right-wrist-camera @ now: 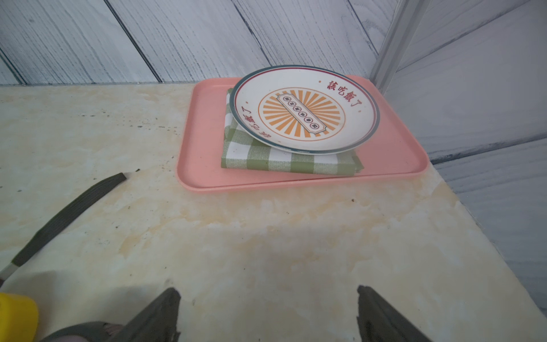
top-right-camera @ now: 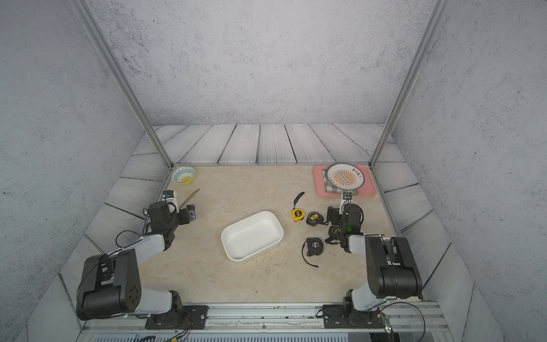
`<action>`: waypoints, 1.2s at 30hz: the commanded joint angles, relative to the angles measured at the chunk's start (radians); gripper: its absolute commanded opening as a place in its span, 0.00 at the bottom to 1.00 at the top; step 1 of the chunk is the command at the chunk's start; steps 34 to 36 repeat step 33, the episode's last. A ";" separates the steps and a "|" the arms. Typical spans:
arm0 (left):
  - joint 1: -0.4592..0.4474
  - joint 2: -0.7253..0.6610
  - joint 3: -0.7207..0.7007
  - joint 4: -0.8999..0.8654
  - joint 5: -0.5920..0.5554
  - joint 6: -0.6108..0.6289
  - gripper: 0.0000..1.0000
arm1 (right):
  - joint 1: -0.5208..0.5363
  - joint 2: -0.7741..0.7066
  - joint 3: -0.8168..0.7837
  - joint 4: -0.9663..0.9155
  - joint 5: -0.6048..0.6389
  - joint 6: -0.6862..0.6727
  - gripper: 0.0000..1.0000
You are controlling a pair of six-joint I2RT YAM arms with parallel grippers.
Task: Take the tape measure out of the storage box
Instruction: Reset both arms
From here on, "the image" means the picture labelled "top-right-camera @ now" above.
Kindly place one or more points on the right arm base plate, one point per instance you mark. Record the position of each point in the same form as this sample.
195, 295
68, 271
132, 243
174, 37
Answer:
337, 317

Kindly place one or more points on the white plastic storage box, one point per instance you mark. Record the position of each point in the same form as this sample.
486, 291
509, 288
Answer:
252, 236

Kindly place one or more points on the round black tape measure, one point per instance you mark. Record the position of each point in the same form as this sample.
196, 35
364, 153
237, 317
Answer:
335, 235

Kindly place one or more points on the black yellow tape measure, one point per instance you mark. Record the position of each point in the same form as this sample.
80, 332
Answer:
315, 218

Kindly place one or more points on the aluminium front rail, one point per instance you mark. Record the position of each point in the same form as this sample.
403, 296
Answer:
414, 321

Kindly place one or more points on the patterned ceramic bowl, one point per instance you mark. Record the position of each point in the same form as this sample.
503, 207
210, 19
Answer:
183, 175

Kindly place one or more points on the green checked cloth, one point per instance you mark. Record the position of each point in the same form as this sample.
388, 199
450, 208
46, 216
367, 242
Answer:
331, 188

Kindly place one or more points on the left aluminium frame post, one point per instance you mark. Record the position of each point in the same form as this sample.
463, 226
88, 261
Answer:
89, 23

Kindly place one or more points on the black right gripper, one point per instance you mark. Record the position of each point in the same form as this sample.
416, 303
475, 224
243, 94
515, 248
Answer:
333, 213

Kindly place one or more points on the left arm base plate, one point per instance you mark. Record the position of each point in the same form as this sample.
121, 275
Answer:
179, 318

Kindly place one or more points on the pink tray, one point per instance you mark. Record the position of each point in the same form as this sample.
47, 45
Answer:
367, 190

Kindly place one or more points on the right aluminium frame post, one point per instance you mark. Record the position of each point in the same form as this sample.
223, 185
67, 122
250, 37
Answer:
420, 55

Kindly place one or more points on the aluminium frame post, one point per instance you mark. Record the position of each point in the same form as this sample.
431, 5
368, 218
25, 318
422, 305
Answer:
420, 55
89, 23

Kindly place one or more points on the white orange patterned plate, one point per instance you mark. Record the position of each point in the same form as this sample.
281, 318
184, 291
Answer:
345, 176

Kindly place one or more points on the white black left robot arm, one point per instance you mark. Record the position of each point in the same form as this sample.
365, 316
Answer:
111, 284

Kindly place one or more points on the slim metal knife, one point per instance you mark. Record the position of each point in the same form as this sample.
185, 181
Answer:
182, 205

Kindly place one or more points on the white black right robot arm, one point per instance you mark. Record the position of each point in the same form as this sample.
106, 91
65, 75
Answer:
392, 272

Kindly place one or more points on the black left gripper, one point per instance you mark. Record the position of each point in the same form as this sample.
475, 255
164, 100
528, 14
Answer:
190, 211

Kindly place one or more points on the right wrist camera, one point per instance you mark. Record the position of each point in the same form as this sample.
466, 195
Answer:
346, 199

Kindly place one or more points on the large black tape measure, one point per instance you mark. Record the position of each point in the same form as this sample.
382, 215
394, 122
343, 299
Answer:
312, 247

